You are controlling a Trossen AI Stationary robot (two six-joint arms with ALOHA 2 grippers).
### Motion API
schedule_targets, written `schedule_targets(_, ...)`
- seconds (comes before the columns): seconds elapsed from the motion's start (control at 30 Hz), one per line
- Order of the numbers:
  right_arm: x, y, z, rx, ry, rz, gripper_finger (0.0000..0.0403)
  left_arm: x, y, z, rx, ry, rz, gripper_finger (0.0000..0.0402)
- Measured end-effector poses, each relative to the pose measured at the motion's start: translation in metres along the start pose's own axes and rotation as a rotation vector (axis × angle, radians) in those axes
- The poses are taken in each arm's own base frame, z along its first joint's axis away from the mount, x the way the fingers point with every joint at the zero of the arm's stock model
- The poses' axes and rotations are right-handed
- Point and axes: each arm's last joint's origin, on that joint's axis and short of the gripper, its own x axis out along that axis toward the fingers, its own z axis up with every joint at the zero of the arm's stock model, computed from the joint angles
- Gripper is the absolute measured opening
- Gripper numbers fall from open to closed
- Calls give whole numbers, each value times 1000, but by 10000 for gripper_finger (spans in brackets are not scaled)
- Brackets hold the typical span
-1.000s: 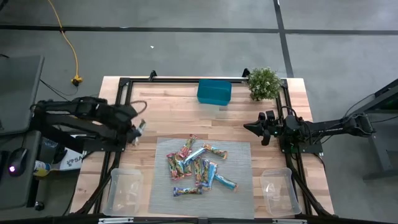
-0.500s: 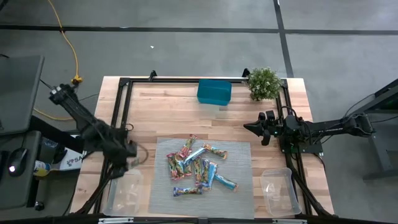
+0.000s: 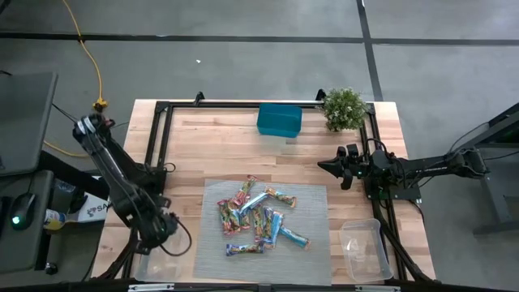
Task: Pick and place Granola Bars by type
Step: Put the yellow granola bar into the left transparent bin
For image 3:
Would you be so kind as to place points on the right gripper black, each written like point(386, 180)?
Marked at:
point(357, 166)

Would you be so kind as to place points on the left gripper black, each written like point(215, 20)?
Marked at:
point(156, 231)

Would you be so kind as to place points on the purple green oatmeal raisin bar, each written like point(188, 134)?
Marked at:
point(267, 223)
point(244, 249)

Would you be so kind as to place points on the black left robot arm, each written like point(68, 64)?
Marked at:
point(105, 162)

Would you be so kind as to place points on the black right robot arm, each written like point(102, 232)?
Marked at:
point(425, 166)

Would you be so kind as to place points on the clear plastic container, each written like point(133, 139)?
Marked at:
point(162, 267)
point(365, 263)

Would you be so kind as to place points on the potted green artificial plant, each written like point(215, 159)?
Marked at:
point(344, 109)

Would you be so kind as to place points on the white printed cardboard box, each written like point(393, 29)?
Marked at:
point(95, 211)

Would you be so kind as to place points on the teal plastic bin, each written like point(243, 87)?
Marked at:
point(280, 121)

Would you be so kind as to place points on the yellow white bottle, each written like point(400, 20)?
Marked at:
point(54, 220)

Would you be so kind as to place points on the grey woven placemat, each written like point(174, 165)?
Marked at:
point(300, 267)

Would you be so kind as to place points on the black side desk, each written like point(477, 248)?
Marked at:
point(24, 251)

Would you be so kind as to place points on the black computer mouse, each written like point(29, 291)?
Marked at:
point(22, 211)

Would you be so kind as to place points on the black side stand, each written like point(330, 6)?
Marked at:
point(492, 194)

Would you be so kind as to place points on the dark grey flat monitor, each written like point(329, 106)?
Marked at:
point(24, 121)

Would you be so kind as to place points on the black metal table frame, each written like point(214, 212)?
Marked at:
point(243, 104)

